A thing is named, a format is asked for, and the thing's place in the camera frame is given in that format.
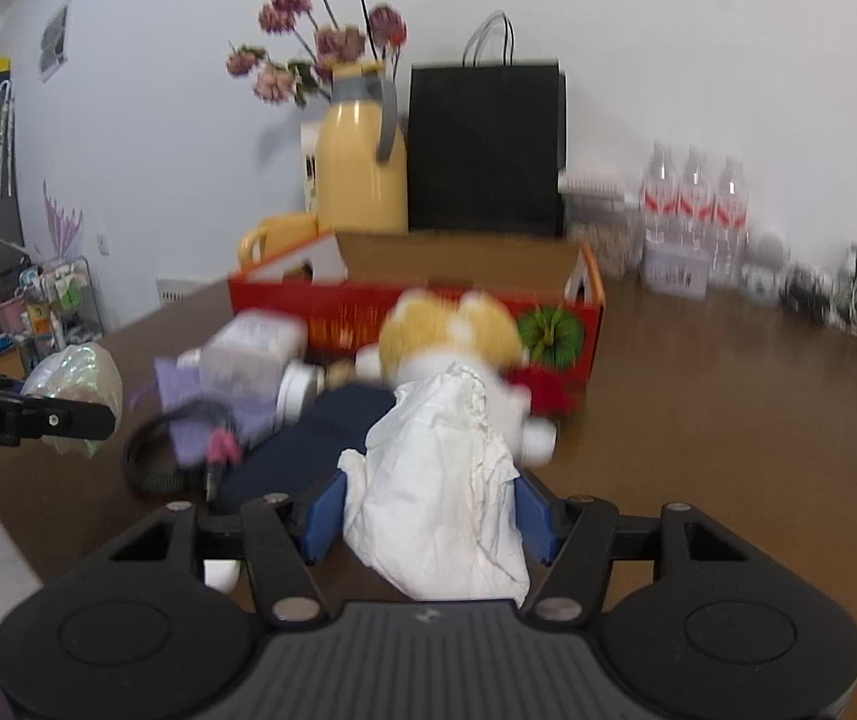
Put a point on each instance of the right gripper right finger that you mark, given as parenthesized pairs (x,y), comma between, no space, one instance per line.
(573,540)

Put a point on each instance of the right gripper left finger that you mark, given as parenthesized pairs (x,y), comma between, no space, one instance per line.
(284,537)

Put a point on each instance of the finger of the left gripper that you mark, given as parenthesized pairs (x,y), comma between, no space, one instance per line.
(30,417)

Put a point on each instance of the dark navy pouch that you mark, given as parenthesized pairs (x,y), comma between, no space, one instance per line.
(305,453)

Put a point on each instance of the iridescent plastic ball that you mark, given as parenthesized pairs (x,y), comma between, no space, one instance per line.
(81,372)

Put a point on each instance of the purple knitted cloth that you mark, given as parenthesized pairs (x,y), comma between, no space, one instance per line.
(203,428)

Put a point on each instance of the white tissue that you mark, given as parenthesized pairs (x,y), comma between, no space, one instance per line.
(430,502)

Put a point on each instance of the yellow white hamster plush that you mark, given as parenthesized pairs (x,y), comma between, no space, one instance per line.
(466,367)

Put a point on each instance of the red orange cardboard box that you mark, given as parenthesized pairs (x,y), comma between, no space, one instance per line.
(532,308)

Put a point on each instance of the white bottle cap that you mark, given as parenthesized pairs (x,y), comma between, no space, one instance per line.
(222,575)

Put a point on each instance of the yellow ceramic mug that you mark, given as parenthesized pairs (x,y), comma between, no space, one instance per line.
(275,235)

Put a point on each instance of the small white robot figure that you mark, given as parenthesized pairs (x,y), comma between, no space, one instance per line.
(765,261)

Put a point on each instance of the right water bottle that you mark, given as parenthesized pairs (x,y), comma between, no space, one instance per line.
(729,223)

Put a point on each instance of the water bottle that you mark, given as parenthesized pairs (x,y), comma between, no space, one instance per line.
(694,200)
(658,196)
(729,223)

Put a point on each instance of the clear seed storage container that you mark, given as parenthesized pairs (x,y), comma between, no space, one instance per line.
(602,213)

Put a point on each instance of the left water bottle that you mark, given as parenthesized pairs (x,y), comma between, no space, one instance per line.
(658,196)

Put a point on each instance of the middle water bottle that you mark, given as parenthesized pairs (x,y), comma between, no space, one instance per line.
(694,200)

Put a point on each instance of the yellow thermos jug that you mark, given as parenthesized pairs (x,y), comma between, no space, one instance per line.
(360,154)

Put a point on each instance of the black paper bag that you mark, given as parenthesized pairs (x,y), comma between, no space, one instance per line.
(487,139)

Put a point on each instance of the dried pink rose bouquet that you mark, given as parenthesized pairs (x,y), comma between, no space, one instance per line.
(326,42)

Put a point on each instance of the wire storage rack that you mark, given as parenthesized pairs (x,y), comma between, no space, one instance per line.
(47,307)

